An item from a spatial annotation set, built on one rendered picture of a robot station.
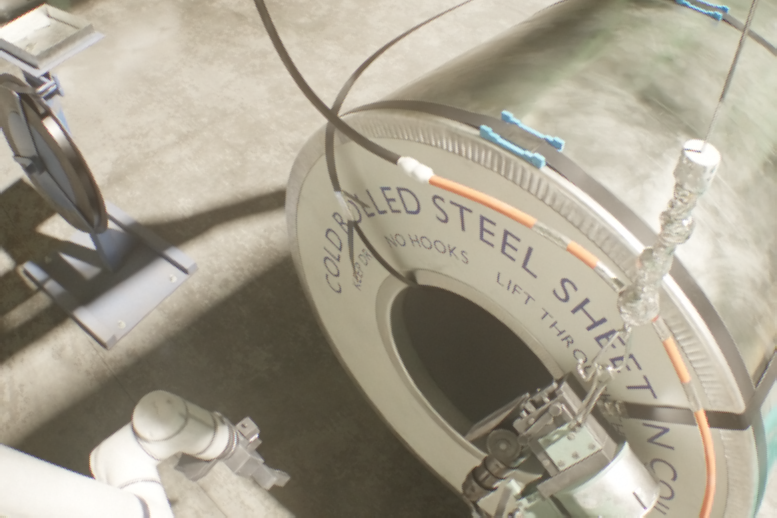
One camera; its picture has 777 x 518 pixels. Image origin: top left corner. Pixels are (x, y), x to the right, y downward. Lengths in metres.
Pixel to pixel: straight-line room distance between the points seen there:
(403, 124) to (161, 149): 2.32
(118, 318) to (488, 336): 1.45
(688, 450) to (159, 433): 0.83
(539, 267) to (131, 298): 1.89
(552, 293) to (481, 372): 0.67
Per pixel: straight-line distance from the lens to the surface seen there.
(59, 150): 2.06
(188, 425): 1.09
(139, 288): 2.61
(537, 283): 0.99
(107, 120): 3.57
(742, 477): 1.05
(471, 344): 1.63
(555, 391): 0.98
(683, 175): 0.59
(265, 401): 2.22
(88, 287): 2.70
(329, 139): 1.16
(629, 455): 1.03
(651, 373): 0.97
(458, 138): 0.94
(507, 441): 1.06
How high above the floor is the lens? 1.92
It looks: 45 degrees down
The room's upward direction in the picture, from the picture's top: 1 degrees counter-clockwise
